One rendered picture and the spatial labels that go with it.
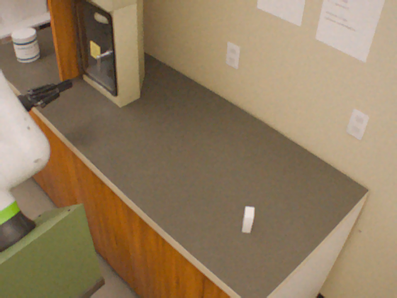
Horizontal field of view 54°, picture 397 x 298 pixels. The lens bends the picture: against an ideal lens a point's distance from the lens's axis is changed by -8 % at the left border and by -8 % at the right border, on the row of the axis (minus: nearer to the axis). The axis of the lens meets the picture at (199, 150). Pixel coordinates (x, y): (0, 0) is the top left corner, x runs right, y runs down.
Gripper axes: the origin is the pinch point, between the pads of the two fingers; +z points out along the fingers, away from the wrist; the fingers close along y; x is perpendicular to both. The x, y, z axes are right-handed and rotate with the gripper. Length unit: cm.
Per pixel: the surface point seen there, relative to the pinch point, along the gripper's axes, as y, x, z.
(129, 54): -4.9, -5.0, 29.8
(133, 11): -4.6, -24.1, 32.6
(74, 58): 31.9, 9.7, 22.7
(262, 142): -62, 19, 53
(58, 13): 32.2, -16.1, 17.2
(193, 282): -82, 41, -3
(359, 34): -84, -37, 66
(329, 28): -72, -34, 66
